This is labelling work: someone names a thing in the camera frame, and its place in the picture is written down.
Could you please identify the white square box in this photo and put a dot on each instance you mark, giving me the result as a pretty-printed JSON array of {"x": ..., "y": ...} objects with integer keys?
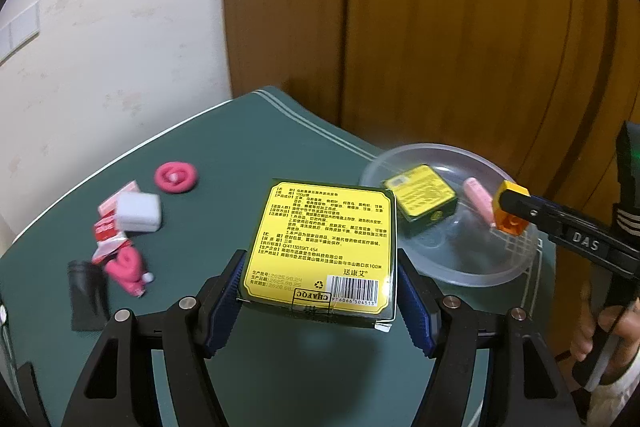
[{"x": 140, "y": 212}]

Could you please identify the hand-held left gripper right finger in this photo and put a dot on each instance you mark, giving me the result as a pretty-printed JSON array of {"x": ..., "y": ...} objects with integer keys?
[{"x": 417, "y": 307}]

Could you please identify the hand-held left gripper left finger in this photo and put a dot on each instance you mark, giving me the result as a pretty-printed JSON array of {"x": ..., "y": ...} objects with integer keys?
[{"x": 227, "y": 302}]

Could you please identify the person's right hand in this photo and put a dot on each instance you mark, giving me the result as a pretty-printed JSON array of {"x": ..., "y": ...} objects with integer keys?
[{"x": 627, "y": 322}]

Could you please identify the pink knotted foam curler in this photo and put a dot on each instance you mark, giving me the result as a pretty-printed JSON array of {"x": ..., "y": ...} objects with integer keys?
[{"x": 125, "y": 269}]

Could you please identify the clear plastic bowl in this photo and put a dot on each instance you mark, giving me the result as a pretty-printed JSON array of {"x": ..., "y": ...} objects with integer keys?
[{"x": 450, "y": 257}]

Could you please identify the wooden wardrobe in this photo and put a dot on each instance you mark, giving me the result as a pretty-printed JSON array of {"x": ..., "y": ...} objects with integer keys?
[{"x": 425, "y": 32}]

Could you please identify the large yellow green box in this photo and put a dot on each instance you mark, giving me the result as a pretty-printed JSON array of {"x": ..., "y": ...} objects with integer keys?
[{"x": 320, "y": 237}]

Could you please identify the white wall switch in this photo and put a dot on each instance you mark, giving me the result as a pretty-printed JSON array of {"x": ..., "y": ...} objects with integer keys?
[{"x": 20, "y": 32}]

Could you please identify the light pink roll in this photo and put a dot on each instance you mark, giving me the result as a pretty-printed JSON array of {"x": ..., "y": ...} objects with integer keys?
[{"x": 477, "y": 199}]

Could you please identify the red white packet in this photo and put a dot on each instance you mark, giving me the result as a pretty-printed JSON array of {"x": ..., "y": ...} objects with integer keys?
[
  {"x": 107, "y": 237},
  {"x": 112, "y": 204}
]

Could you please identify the person's right forearm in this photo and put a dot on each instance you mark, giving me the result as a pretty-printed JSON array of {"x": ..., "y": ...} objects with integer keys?
[{"x": 620, "y": 399}]

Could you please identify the small yellow green box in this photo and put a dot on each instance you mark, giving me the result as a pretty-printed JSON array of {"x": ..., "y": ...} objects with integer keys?
[{"x": 417, "y": 192}]

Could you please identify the orange plastic block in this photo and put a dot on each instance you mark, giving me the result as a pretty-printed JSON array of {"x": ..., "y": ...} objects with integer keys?
[{"x": 510, "y": 226}]

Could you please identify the black pouch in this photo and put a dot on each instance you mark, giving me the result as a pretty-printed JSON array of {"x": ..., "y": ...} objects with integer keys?
[{"x": 87, "y": 294}]

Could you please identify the green table mat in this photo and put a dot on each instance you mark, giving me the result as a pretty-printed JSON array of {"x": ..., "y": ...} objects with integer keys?
[{"x": 210, "y": 132}]

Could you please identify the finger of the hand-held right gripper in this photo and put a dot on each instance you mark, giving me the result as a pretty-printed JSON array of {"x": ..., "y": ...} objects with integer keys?
[{"x": 530, "y": 207}]

